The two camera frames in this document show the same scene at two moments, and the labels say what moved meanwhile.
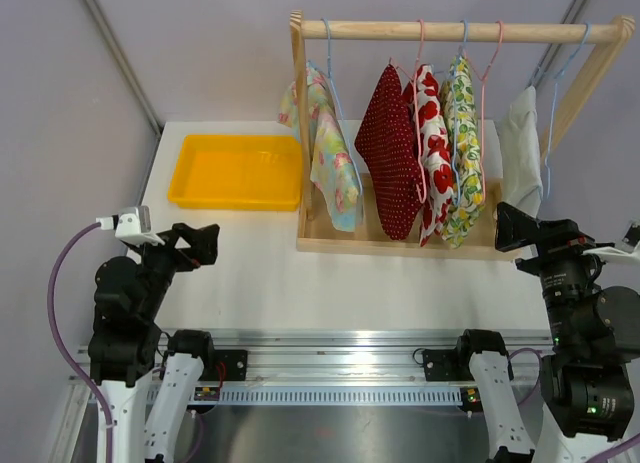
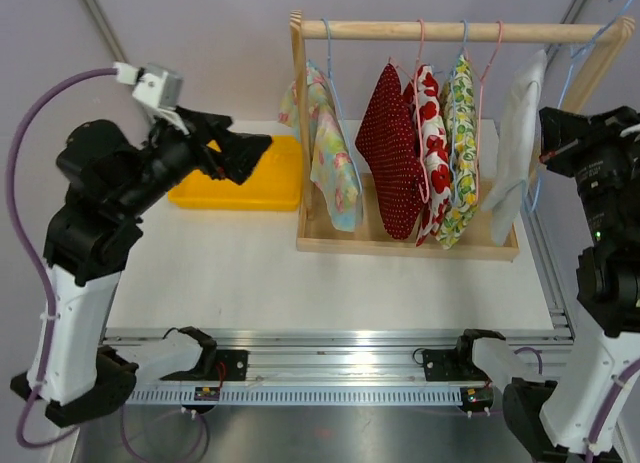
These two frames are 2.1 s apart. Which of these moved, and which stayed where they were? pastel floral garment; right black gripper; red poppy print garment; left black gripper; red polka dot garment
Moved: left black gripper; right black gripper
Stayed: pastel floral garment; red poppy print garment; red polka dot garment
